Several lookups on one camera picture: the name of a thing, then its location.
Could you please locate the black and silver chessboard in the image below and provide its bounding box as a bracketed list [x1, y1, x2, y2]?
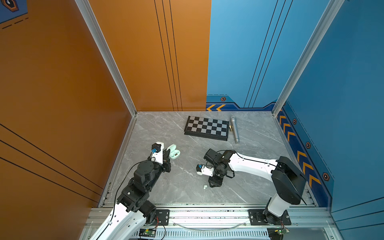
[184, 116, 230, 141]

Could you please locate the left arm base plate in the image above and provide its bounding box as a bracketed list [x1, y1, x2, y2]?
[138, 209, 170, 226]

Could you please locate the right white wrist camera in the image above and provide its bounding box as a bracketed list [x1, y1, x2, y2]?
[196, 164, 214, 177]

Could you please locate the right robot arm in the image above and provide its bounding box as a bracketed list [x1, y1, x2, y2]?
[196, 149, 307, 226]

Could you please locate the green earbud charging case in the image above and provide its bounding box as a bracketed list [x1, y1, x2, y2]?
[167, 144, 181, 160]

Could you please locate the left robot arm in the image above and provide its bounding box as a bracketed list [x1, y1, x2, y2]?
[91, 158, 171, 240]

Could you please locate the green circuit board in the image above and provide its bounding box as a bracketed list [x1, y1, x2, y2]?
[138, 229, 157, 239]
[269, 228, 290, 236]

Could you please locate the left green circuit board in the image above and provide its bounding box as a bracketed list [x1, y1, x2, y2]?
[138, 229, 157, 239]

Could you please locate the silver microphone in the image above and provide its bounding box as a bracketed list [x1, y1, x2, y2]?
[230, 116, 240, 144]

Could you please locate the right green circuit board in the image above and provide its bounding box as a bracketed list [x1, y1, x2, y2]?
[269, 228, 290, 236]

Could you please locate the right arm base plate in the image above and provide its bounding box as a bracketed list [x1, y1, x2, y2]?
[248, 209, 292, 226]

